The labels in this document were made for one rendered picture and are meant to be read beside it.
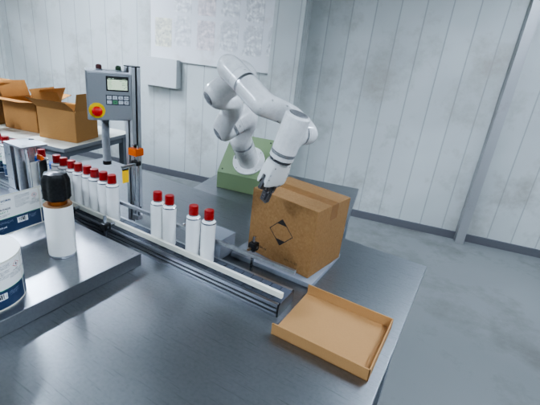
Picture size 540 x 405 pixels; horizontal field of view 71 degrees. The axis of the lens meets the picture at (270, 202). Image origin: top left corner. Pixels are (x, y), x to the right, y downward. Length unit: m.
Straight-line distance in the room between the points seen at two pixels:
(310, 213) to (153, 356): 0.66
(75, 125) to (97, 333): 2.33
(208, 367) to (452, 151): 3.50
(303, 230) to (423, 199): 3.00
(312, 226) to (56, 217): 0.85
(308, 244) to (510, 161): 3.15
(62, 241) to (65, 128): 2.03
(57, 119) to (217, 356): 2.66
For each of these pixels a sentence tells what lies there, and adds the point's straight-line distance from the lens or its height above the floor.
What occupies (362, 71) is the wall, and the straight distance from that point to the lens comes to 4.08.
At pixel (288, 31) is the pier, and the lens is 3.97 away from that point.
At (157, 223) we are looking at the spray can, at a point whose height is 0.96.
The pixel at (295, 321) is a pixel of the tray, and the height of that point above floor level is 0.83.
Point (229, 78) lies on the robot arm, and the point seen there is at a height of 1.51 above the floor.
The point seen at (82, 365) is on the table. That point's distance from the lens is 1.14.
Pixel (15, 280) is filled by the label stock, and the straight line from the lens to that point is 1.28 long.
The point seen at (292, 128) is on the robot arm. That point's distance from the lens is 1.18.
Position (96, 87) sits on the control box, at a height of 1.41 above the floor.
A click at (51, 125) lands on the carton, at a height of 0.88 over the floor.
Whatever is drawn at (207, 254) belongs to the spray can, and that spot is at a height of 0.92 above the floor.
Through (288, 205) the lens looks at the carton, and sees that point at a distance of 1.38.
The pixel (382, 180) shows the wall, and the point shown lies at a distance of 4.22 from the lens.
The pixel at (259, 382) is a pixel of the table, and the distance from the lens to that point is 1.07.
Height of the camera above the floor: 1.61
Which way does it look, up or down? 22 degrees down
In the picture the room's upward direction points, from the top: 7 degrees clockwise
